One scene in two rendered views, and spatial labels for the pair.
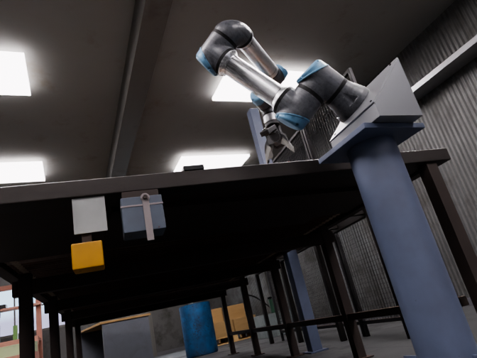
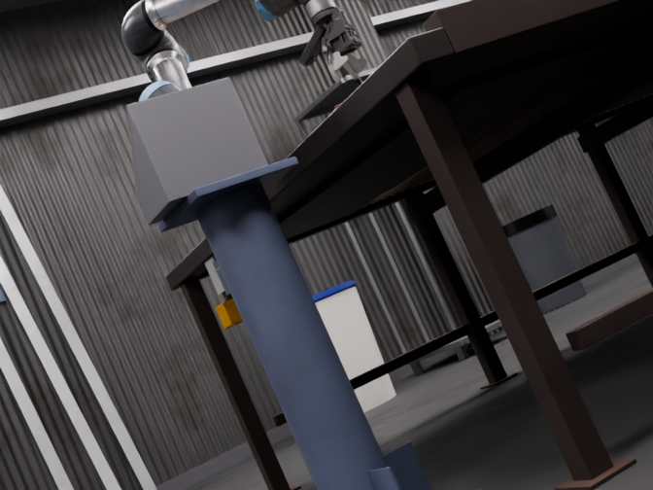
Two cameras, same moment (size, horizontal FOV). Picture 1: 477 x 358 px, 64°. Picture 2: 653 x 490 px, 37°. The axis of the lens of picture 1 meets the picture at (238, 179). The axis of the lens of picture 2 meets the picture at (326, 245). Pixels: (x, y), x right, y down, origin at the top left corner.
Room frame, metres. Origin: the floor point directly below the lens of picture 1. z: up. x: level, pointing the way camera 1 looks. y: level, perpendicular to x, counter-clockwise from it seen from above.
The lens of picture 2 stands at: (1.26, -2.78, 0.47)
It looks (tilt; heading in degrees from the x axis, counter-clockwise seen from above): 5 degrees up; 85
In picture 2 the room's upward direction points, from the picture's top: 24 degrees counter-clockwise
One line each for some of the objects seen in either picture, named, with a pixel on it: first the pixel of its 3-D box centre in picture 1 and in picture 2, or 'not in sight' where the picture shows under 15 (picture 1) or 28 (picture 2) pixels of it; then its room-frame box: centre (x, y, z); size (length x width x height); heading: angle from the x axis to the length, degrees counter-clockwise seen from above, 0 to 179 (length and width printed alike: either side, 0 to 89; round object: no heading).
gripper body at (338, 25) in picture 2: (275, 134); (335, 34); (1.74, -0.23, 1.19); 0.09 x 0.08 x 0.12; 148
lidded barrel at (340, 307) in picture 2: not in sight; (333, 355); (1.53, 2.77, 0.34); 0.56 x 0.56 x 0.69
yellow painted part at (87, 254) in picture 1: (86, 233); (223, 291); (1.17, 0.51, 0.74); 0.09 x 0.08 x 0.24; 111
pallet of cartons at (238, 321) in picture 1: (225, 324); not in sight; (9.11, 1.02, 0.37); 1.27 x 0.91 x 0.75; 116
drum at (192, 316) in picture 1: (198, 328); not in sight; (6.89, 1.24, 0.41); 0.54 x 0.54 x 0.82
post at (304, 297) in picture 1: (280, 217); not in sight; (3.62, -0.31, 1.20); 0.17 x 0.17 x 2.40; 21
